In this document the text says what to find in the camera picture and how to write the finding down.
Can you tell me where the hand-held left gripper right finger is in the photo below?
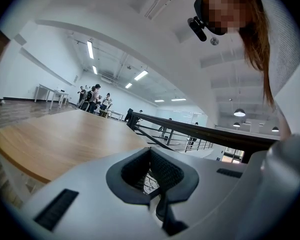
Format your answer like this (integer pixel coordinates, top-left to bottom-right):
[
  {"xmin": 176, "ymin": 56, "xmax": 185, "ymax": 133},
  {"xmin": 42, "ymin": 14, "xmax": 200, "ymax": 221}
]
[{"xmin": 149, "ymin": 146, "xmax": 248, "ymax": 236}]

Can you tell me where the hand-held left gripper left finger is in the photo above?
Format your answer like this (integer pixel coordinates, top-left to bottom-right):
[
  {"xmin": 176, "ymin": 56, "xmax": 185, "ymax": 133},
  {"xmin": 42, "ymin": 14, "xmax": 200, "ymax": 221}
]
[{"xmin": 21, "ymin": 146, "xmax": 166, "ymax": 240}]

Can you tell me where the dark metal railing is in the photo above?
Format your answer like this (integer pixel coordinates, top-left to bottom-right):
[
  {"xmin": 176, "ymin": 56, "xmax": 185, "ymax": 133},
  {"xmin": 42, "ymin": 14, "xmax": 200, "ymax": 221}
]
[{"xmin": 126, "ymin": 111, "xmax": 281, "ymax": 164}]

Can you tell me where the white low table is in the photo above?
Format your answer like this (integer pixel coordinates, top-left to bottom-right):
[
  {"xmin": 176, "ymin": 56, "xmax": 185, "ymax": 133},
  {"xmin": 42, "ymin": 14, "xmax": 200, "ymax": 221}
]
[{"xmin": 99, "ymin": 108, "xmax": 125, "ymax": 122}]

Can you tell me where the white long table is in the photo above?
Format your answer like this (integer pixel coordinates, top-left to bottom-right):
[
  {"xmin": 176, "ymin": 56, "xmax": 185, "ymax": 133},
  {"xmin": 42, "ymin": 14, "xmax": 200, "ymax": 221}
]
[{"xmin": 34, "ymin": 83, "xmax": 70, "ymax": 111}]

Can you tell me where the row of ceiling tube lights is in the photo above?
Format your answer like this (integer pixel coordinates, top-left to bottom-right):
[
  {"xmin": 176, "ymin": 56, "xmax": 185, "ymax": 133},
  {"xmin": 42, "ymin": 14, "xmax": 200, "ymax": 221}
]
[{"xmin": 86, "ymin": 40, "xmax": 187, "ymax": 103}]

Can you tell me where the grey knit sweater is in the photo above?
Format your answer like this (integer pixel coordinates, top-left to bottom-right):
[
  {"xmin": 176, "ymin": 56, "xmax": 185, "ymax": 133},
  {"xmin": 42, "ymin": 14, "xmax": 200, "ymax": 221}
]
[{"xmin": 254, "ymin": 0, "xmax": 300, "ymax": 138}]

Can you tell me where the black head-mounted camera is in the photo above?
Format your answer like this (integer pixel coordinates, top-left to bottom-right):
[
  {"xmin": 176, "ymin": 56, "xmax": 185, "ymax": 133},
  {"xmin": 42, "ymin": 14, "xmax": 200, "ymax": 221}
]
[{"xmin": 187, "ymin": 15, "xmax": 208, "ymax": 43}]

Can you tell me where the black head mount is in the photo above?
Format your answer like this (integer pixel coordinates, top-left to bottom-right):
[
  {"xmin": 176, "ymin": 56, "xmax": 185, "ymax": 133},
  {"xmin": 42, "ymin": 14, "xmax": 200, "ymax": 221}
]
[{"xmin": 193, "ymin": 0, "xmax": 227, "ymax": 36}]

